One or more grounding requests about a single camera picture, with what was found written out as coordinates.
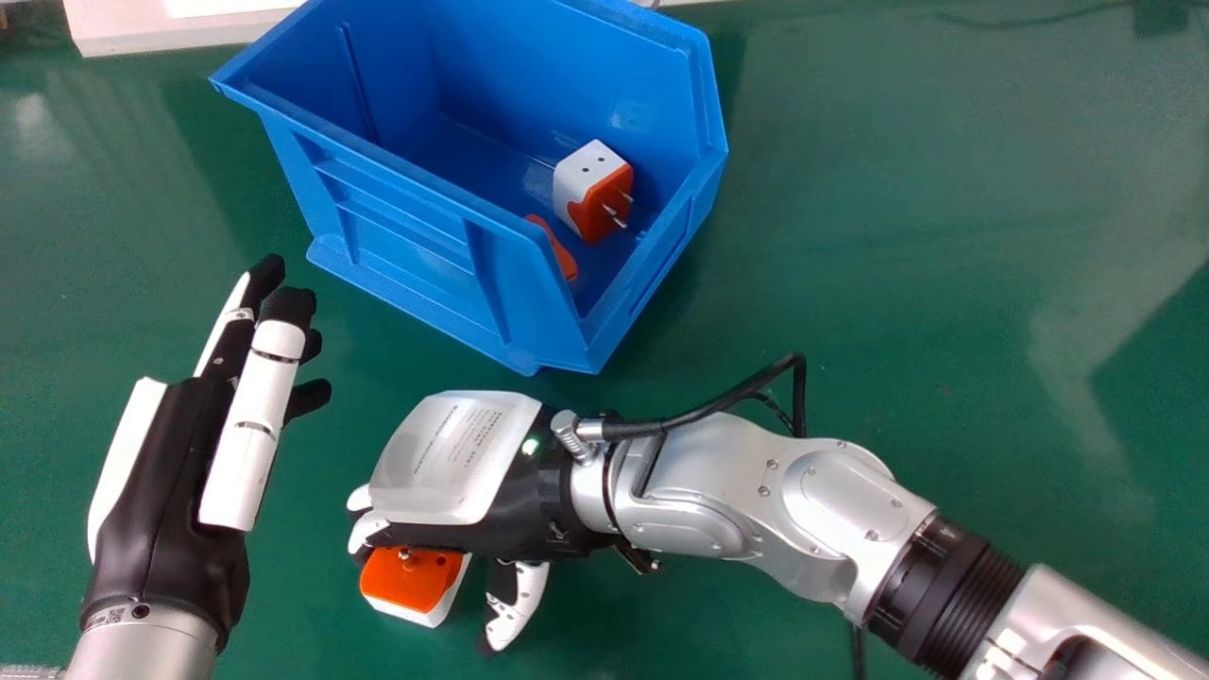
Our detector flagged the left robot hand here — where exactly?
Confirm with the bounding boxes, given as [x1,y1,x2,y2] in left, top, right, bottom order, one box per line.
[79,253,333,655]

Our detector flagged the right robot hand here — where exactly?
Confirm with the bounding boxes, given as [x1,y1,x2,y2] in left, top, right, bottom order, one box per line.
[346,390,615,657]

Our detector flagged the white-and-orange plug adapter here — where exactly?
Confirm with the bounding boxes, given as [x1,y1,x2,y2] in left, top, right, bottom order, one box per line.
[359,546,471,629]
[553,139,635,246]
[524,213,579,282]

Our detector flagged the blue plastic bin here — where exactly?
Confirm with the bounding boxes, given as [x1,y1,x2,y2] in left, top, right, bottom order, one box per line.
[209,0,730,377]

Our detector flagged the white furniture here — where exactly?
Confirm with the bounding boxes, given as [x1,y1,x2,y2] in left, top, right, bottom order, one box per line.
[62,0,313,59]

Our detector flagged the black cable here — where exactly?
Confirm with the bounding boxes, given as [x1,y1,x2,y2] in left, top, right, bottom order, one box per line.
[601,353,809,443]

